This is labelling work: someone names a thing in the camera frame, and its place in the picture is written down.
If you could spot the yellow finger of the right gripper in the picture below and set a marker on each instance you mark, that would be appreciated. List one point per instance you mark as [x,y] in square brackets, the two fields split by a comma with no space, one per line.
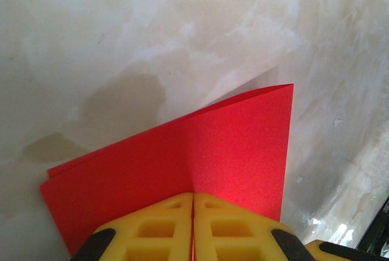
[334,252]

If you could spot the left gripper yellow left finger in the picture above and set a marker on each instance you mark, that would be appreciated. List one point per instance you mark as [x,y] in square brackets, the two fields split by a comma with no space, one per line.
[158,230]

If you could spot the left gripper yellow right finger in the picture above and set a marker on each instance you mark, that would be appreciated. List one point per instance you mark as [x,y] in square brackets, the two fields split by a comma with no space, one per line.
[231,233]

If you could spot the red paper sheet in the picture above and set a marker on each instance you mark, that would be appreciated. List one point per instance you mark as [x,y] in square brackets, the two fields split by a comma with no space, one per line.
[152,166]

